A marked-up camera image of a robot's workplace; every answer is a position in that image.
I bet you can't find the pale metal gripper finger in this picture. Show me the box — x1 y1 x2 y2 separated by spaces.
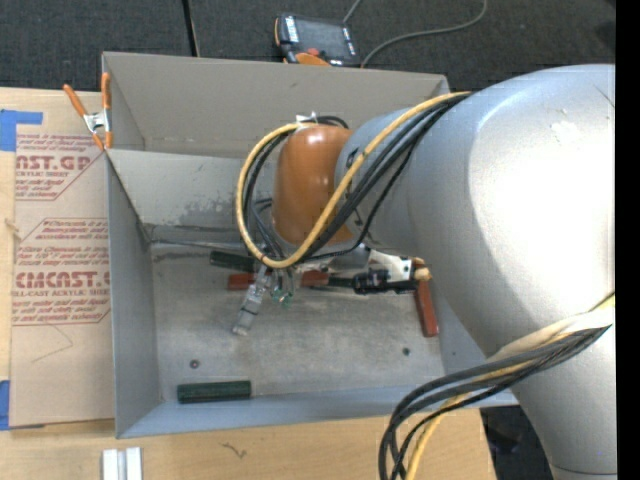
231 265 274 337

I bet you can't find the dark green flat block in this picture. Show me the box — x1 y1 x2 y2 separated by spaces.
176 379 253 405
209 250 257 274

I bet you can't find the grey metal bin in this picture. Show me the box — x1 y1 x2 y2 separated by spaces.
101 51 519 440

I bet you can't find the brown cardboard board red print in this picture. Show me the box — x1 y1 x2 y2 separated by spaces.
0 86 117 432

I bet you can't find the black cylinder on white bracket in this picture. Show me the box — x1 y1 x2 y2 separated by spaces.
327 248 432 297

